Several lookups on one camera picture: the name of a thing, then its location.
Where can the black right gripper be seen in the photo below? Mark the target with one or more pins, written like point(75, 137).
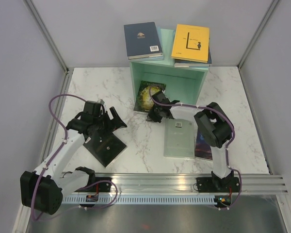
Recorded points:
point(152, 117)

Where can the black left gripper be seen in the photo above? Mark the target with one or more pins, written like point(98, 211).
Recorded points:
point(113, 124)

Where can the green Alice Wonderland book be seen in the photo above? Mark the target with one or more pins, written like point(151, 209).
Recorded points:
point(143, 100)

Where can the pale green grey book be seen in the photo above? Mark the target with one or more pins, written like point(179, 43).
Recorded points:
point(179, 139)

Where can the black glossy book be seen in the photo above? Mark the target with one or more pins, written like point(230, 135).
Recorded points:
point(104, 148)

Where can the purple night sky book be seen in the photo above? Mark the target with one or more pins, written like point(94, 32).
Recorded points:
point(202, 149)

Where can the teal ocean cover book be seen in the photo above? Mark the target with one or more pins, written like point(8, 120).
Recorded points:
point(186, 63)

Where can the dark blue hardcover book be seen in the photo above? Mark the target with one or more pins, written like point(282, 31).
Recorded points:
point(142, 40)

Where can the yellow hardcover book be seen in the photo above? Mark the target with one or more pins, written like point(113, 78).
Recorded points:
point(191, 43)

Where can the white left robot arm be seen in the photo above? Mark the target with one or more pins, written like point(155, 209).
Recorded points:
point(47, 199)

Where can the mint green open cabinet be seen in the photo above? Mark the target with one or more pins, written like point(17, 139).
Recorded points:
point(183, 84)

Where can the light blue cable duct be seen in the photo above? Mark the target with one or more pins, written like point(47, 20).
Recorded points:
point(105, 198)

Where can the aluminium rail base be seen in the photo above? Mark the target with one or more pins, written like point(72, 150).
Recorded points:
point(203, 183)

